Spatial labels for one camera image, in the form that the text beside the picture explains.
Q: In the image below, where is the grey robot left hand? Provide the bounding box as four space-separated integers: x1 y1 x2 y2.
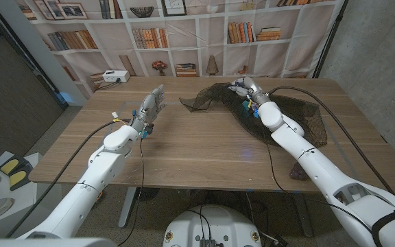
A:
128 84 167 137

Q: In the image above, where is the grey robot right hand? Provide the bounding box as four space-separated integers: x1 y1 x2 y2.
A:
228 75 272 106

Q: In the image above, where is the black mesh netting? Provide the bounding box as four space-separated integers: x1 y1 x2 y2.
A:
179 82 328 148

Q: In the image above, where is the grey tape outline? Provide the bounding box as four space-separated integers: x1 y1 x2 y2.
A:
80 100 372 193

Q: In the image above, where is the white power strip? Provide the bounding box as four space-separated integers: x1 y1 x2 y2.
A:
101 70 131 84

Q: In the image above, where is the printed bookshelf backdrop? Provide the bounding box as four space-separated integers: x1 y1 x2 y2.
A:
14 0 349 100

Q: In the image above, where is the black round floor base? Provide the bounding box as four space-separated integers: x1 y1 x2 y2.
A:
135 187 160 202

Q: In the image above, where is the black backdrop stand pole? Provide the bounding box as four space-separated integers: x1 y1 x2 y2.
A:
312 0 350 79

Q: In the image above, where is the purple toy grape bunch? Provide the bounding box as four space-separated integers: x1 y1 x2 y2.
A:
289 162 308 181

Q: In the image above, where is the white table leg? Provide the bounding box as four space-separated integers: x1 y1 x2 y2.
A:
118 187 139 228

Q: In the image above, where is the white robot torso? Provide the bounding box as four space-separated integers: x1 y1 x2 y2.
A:
163 204 263 247

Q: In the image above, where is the grey table leg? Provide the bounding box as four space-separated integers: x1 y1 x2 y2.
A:
291 192 314 238

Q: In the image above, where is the yellow black foot pedal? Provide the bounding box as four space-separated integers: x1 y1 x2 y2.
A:
8 164 34 191
0 156 23 176

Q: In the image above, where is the white platform box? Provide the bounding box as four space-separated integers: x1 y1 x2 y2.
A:
0 150 63 237

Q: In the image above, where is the black power strip cord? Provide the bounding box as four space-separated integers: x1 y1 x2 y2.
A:
96 80 121 91

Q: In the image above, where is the thin black left wrist cable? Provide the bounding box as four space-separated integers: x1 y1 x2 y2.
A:
117 136 146 247

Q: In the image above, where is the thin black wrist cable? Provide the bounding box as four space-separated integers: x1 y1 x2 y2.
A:
117 136 146 247
265 137 376 237

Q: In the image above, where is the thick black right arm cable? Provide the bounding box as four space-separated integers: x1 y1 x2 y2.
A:
267 86 395 196

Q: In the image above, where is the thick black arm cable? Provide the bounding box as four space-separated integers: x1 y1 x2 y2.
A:
267 86 395 196
4 118 132 239

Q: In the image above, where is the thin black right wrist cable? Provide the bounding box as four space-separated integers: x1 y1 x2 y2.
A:
265 137 376 237

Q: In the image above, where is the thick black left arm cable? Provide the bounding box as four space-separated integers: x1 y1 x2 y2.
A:
4 118 132 239

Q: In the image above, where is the black torso cable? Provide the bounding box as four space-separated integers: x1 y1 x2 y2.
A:
187 204 214 241

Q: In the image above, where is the black arm strap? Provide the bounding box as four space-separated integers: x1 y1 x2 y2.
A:
371 209 395 247

